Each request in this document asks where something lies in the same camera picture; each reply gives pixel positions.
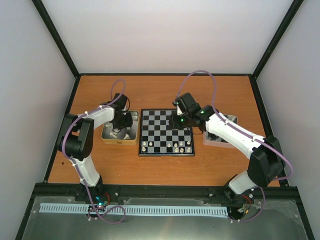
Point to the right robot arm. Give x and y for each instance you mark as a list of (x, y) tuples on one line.
[(266, 160)]

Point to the black aluminium frame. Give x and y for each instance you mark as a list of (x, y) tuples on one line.
[(45, 189)]

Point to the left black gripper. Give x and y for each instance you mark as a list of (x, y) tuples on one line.
[(129, 124)]

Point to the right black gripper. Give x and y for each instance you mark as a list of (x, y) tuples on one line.
[(174, 124)]

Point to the green lit circuit board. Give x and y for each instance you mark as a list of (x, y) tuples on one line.
[(103, 200)]

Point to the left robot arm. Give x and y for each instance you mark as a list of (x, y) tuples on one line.
[(76, 136)]

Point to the tan tray of white pieces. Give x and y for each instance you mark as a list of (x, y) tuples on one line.
[(127, 136)]

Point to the black and white chessboard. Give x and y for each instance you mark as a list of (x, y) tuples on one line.
[(155, 128)]

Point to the light blue cable duct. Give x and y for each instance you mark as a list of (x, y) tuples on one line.
[(136, 210)]

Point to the clear tray of black pieces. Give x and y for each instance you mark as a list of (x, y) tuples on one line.
[(210, 139)]

